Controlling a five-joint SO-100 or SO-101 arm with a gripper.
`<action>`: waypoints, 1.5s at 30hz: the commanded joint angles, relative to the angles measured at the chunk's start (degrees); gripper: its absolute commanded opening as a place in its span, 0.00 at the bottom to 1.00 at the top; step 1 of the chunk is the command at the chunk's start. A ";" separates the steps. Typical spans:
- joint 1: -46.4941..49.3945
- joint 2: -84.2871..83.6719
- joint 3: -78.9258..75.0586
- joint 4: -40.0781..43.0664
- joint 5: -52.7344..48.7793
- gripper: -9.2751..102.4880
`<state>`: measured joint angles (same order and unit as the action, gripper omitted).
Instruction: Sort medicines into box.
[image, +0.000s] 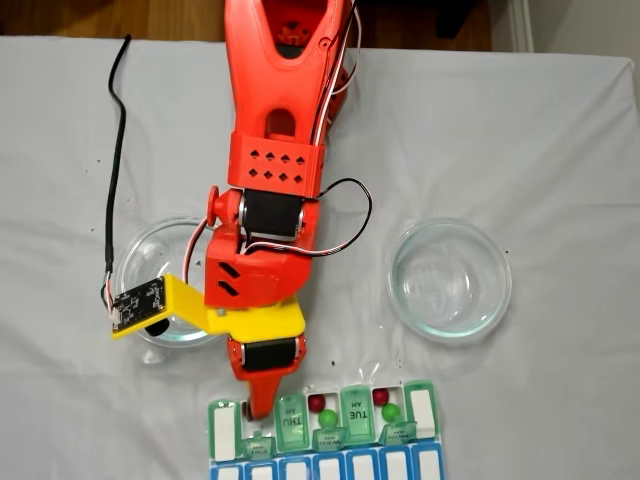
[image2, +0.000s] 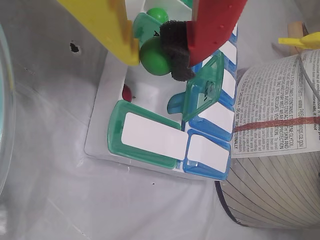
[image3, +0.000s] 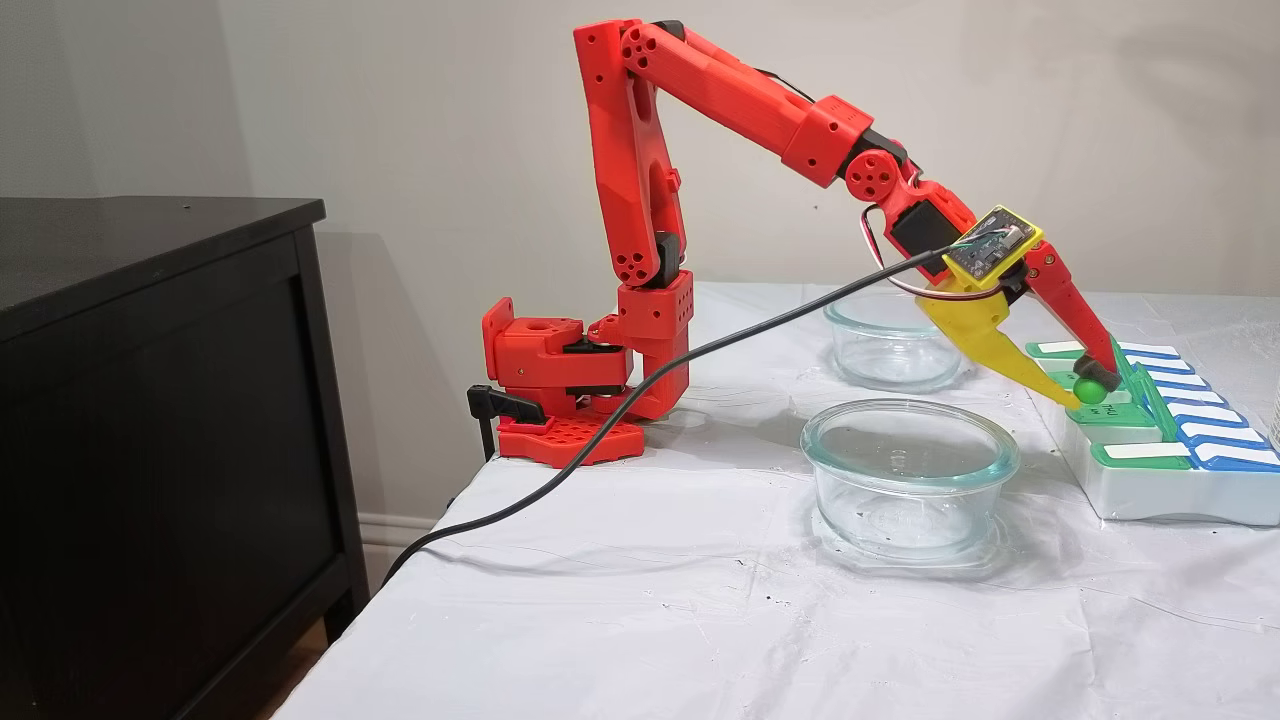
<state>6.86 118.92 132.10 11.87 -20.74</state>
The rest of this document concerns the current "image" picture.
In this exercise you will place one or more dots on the green round pill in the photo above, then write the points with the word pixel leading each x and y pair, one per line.
pixel 327 418
pixel 390 412

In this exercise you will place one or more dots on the green blue weekly pill organizer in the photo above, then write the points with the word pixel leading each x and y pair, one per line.
pixel 360 420

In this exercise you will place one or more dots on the large clear glass bowl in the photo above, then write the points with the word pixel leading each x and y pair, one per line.
pixel 145 250

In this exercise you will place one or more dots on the small clear glass bowl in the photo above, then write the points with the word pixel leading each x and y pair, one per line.
pixel 480 315

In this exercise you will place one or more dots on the white tablecloth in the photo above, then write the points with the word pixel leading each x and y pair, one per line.
pixel 550 200

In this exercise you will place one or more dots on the black camera circuit board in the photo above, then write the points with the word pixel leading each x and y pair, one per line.
pixel 137 302

